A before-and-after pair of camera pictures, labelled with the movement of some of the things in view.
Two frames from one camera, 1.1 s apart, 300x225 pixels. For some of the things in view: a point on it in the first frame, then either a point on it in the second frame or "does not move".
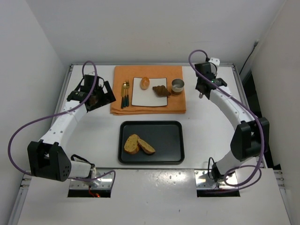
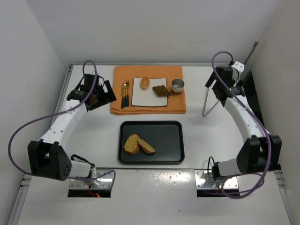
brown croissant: x=161 y=91 does not move
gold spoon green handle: x=124 y=85 does not move
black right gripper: x=201 y=87 → x=216 y=87
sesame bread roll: x=145 y=83 does not move
